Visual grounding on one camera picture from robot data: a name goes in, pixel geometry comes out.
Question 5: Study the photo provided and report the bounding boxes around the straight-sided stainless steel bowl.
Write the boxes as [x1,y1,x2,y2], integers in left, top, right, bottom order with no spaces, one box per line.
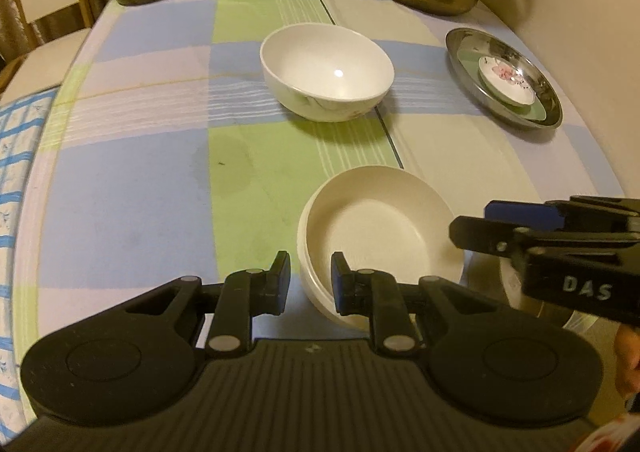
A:
[465,249,581,333]

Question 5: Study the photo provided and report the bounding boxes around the person's right hand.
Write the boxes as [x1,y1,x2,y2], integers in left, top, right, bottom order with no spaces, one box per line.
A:
[614,325,640,399]

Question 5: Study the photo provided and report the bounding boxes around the blue patterned white cloth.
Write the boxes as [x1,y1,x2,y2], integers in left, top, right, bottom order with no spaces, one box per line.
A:
[0,87,56,413]

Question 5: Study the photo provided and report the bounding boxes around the small floral saucer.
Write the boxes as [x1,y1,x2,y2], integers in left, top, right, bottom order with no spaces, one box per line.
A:
[477,56,537,107]

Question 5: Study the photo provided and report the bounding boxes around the white floral bowl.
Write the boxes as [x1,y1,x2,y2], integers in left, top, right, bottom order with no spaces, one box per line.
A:
[259,23,396,123]

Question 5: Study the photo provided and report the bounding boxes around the checked pastel tablecloth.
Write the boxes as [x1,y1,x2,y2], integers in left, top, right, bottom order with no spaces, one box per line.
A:
[12,0,626,383]

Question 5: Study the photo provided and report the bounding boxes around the round stainless steel plate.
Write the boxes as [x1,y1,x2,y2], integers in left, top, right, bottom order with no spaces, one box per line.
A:
[445,27,563,129]

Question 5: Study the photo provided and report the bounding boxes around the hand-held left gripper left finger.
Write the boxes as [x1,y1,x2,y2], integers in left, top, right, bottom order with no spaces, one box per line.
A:
[120,251,292,359]

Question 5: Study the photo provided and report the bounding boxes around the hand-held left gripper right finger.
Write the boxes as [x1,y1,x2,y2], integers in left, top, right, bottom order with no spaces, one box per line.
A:
[331,252,501,359]

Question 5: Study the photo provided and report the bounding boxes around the green square plate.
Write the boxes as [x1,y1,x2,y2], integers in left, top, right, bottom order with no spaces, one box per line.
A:
[457,40,551,123]

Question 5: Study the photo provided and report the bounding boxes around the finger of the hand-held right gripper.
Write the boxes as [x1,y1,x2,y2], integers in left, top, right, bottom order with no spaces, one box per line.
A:
[449,215,640,258]
[486,197,640,229]

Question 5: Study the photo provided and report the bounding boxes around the cream ridged round bowl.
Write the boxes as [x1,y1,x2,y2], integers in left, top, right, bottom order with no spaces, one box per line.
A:
[297,166,466,333]

